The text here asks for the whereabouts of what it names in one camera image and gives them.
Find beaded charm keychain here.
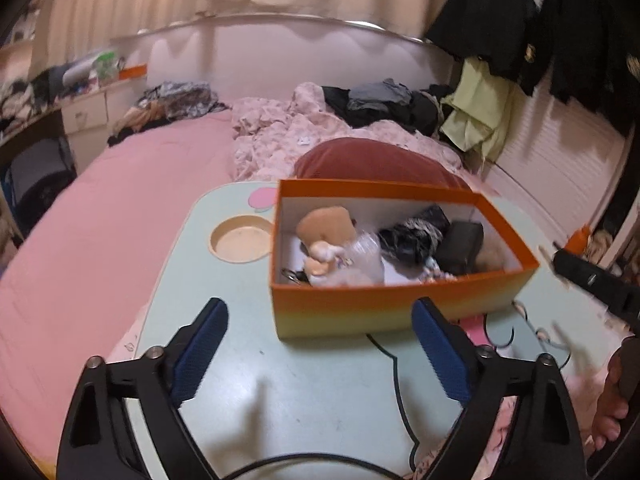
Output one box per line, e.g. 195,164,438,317
419,257,457,283

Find beige furry pouch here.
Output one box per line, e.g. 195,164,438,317
475,237,506,273

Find black patterned cloth pouch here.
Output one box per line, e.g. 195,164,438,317
378,204,450,266

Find clear plastic bag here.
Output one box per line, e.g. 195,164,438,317
319,232,384,288

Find small cartoon figurine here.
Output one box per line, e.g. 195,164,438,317
304,240,344,278

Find tan round plush toy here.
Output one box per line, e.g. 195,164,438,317
296,206,357,249

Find person's right hand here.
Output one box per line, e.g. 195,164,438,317
591,337,639,451

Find orange bottle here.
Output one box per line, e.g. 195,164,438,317
564,224,591,256

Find mint green lap table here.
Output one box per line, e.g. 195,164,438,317
121,180,626,480

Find black leather pouch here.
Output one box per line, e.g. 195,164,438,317
435,221,484,276

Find pink bed sheet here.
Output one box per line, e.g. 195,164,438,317
1,112,234,472

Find orange cardboard box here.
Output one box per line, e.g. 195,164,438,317
270,180,538,340

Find dark red pillow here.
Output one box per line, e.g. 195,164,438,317
292,138,471,191

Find pink floral blanket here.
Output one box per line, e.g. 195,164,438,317
231,82,463,181

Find light green hanging garment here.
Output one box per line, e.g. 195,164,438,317
442,58,518,162

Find patterned clothes heap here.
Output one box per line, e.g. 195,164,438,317
106,81,228,148

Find white desk with drawer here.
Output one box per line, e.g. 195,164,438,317
1,76,146,174

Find pile of dark clothes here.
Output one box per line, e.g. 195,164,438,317
322,78,454,136

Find black hanging jacket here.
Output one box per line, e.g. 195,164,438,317
425,0,639,136

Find black cable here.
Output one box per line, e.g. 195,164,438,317
219,331,426,480

